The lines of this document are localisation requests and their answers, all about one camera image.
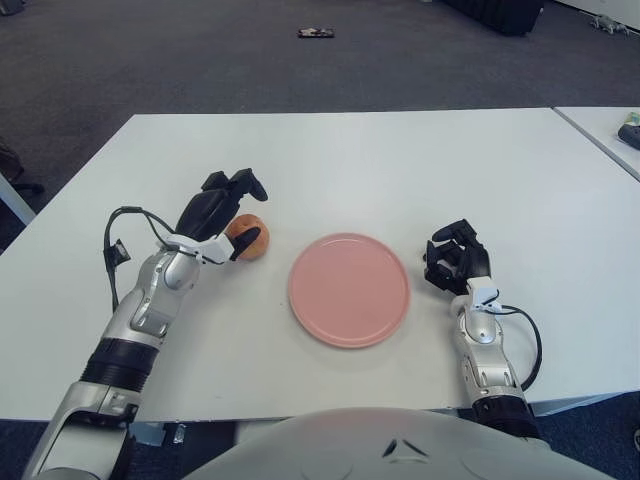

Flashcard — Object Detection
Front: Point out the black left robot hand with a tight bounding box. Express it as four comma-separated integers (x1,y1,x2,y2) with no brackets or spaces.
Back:
164,169,269,265

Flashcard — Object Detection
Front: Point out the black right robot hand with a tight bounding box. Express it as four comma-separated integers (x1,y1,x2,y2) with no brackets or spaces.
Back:
423,218,501,314

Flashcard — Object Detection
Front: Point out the red yellow apple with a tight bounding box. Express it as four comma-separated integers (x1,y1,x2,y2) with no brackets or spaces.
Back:
224,213,272,260

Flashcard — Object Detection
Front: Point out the pink round plate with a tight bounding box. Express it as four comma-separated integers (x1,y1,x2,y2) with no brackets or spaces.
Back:
287,232,412,350

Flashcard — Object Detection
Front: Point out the white table support beam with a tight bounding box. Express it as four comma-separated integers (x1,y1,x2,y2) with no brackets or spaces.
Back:
529,387,640,417
127,422,169,447

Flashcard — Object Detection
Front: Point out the white desk leg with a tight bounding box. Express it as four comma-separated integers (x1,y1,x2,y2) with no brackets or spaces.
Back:
0,172,37,229

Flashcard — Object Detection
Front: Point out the grey robot torso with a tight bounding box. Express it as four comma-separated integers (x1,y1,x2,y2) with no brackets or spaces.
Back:
182,407,640,480

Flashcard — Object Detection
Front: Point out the black ribbed furniture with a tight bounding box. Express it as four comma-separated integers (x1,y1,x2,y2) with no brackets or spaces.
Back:
444,0,546,37

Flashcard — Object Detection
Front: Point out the grey toy robot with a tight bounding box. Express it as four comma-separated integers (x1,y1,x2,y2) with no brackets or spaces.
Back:
588,13,632,36

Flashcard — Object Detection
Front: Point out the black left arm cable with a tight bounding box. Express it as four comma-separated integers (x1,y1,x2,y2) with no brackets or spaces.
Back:
103,206,174,311

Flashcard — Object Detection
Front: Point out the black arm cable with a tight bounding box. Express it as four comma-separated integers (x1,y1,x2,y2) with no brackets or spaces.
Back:
103,206,174,311
497,304,544,389

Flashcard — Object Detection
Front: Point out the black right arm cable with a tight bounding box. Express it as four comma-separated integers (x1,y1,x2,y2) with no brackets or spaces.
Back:
497,304,544,389

